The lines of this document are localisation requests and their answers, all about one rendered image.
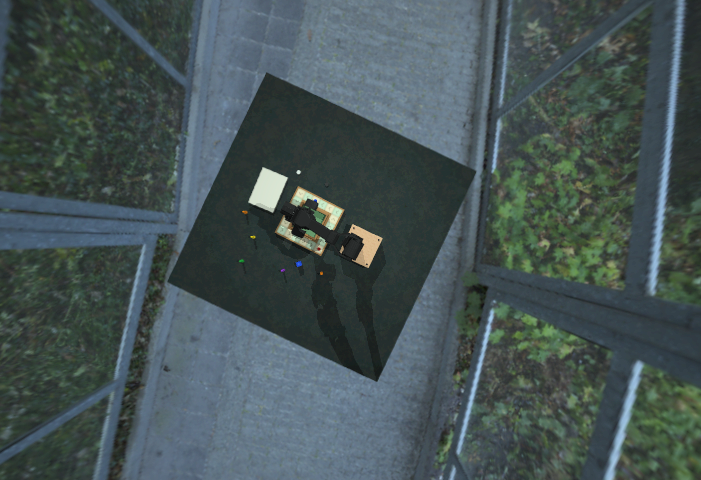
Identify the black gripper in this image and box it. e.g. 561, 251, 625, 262
291, 198, 319, 238

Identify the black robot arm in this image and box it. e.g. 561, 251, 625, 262
280, 201, 364, 261

